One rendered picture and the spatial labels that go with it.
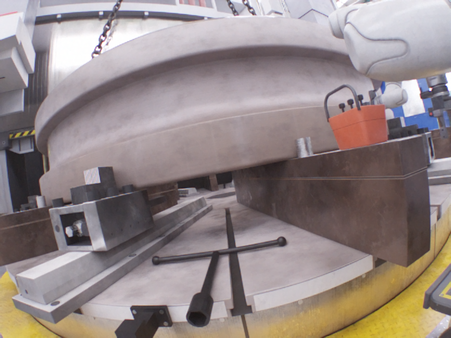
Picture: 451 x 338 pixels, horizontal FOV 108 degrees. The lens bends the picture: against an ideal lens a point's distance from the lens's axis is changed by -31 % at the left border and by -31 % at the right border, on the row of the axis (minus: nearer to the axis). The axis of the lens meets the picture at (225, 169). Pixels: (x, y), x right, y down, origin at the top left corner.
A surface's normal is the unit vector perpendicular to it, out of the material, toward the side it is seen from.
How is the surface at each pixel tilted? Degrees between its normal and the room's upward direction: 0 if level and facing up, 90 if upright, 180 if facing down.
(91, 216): 90
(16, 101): 90
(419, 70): 157
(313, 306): 90
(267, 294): 90
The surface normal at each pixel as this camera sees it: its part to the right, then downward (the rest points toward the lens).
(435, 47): -0.27, 0.66
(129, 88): -0.18, 0.04
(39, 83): 0.50, -0.11
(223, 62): 0.08, -0.02
